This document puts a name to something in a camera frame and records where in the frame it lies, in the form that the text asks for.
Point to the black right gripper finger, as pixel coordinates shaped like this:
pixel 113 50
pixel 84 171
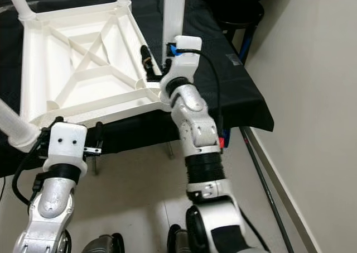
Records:
pixel 146 57

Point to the dark right robot foot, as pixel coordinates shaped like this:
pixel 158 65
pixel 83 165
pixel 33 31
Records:
pixel 178 242

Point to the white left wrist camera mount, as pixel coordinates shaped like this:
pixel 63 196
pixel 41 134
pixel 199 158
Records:
pixel 65 144

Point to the black metal basin stand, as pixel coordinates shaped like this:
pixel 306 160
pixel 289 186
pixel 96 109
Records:
pixel 245 46

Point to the clear tape piece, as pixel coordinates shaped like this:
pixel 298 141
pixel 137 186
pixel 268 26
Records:
pixel 234 58

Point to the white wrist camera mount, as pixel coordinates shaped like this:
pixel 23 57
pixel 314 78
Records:
pixel 65 144
pixel 187 57

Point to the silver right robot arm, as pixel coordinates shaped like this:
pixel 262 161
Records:
pixel 195 124

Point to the white plastic children table top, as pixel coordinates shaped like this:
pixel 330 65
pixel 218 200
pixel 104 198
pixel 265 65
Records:
pixel 111 102

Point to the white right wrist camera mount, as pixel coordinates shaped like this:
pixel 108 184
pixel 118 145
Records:
pixel 187 57

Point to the dark robot foot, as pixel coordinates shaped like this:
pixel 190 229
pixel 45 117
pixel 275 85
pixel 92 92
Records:
pixel 178 242
pixel 103 246

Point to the dark left robot foot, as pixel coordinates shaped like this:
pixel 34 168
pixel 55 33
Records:
pixel 103 246

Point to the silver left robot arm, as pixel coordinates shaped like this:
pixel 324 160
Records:
pixel 53 205

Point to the long black pole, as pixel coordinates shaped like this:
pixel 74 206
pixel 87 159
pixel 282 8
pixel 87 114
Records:
pixel 265 191

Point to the black round basin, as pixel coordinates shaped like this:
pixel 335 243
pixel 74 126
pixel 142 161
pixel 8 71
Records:
pixel 234 7

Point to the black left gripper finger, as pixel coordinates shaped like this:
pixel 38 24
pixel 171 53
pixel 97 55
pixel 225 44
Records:
pixel 98 133
pixel 57 120

